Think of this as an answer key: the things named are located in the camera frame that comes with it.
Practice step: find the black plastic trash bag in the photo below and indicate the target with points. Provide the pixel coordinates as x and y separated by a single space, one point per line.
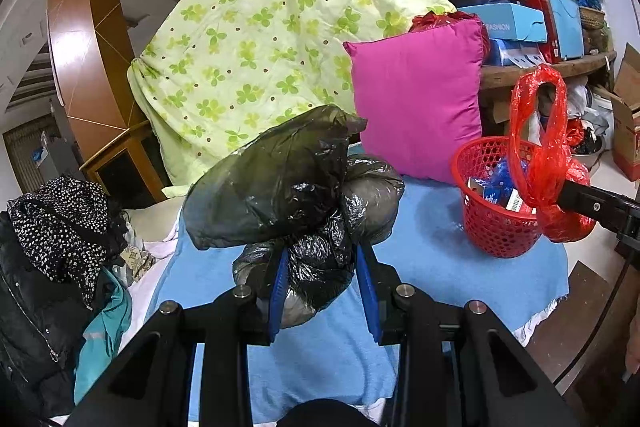
297 189

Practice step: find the brown cardboard box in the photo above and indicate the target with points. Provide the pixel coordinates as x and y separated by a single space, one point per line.
625 100

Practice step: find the blue packets in basket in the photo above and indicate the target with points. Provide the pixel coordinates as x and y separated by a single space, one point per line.
498 188

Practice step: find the teal jacket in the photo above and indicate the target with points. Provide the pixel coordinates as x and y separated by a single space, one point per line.
103 336

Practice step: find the red plastic bag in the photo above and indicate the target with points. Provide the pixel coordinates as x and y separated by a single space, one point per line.
551 163

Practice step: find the green clover pattern quilt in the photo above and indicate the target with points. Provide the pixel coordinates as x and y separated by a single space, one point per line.
219 72

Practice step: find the magenta pillow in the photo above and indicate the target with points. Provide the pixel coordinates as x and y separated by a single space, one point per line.
418 93

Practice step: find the brown wooden headboard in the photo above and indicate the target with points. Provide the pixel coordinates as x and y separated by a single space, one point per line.
91 53

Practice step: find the red plastic mesh basket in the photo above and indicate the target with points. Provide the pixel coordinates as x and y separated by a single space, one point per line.
499 232

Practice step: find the light blue shoe box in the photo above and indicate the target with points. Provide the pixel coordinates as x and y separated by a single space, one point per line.
511 21

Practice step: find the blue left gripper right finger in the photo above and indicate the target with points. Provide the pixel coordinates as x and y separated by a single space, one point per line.
366 267

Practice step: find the black padded jacket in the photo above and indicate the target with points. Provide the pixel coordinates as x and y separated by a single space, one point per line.
42 329

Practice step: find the black polka dot garment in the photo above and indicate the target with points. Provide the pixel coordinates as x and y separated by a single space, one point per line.
70 230

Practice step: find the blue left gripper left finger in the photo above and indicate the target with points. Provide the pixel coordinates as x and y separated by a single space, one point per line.
277 287

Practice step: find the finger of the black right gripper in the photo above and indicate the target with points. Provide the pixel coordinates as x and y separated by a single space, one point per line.
614 212

